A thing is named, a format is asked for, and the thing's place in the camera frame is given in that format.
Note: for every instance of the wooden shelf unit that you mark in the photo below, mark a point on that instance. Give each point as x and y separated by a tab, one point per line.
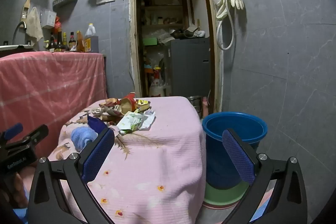
162	5

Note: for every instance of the beige hanging rag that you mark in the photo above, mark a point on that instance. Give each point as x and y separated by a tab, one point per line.
34	24

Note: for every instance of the person's left hand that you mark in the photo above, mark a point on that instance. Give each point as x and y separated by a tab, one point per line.
19	187

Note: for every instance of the pink bottle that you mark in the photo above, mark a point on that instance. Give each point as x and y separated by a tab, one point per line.
206	107

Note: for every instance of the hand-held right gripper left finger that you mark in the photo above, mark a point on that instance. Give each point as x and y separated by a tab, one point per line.
98	153

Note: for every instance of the crumpled brown paper wrapper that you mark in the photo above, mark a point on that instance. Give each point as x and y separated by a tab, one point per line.
107	113

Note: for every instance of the grey wall shelf rack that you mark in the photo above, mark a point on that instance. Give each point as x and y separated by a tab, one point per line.
65	0

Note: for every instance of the light blue towel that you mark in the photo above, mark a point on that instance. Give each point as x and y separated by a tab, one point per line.
81	136

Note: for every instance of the green plastic basin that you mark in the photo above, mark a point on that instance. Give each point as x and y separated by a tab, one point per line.
223	195

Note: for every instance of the black faucet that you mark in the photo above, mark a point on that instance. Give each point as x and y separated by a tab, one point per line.
15	29

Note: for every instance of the yellow capped sauce bottle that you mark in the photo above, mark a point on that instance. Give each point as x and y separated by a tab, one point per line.
66	44

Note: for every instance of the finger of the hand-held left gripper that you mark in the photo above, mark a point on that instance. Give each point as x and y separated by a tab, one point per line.
38	134
13	130

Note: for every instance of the green box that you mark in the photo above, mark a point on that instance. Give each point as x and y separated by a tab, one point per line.
150	41

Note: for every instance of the door frame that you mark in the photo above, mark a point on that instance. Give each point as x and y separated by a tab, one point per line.
212	29

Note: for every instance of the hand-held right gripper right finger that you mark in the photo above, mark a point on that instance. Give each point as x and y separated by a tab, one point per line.
237	158

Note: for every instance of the dark wooden door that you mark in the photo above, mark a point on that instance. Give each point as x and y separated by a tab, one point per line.
139	56

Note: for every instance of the red plastic bag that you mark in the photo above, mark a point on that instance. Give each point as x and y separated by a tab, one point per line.
58	25

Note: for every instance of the pink plastic basin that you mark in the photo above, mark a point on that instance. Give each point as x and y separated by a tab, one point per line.
218	207

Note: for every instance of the red label sauce bottle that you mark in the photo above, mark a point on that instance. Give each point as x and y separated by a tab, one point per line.
72	43

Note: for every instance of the white wall box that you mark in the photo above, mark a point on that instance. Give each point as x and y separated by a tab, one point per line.
49	18

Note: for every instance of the yellow and red carton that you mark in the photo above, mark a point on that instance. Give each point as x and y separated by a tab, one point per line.
143	104

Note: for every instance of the black wok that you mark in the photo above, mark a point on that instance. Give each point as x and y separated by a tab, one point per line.
181	34

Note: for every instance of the white rice sack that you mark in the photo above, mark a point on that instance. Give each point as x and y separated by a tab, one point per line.
157	88

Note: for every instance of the wooden brush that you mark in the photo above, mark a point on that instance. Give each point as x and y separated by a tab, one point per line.
25	14

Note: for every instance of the pink floral tablecloth table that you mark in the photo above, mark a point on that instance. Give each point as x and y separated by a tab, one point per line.
157	148

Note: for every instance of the large oil jug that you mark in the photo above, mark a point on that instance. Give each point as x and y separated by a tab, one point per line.
91	43

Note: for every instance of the pink checked cloth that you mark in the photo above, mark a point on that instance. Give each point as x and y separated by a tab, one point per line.
52	77

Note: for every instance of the red crumpled snack wrapper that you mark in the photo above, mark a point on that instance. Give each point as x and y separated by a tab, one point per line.
126	106

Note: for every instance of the green white plastic packet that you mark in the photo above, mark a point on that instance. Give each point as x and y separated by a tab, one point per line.
128	121

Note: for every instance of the dark blue plastic wrapper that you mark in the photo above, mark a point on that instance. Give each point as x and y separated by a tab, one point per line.
95	124

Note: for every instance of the steel pot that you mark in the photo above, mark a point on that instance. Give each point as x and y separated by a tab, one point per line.
194	102

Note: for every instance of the blue plastic bucket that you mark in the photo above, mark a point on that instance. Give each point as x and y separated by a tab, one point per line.
215	155

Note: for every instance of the dark glass sauce bottle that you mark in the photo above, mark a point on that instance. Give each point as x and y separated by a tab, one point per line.
52	45
60	44

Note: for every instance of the grey refrigerator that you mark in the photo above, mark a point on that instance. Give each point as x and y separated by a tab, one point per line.
189	69

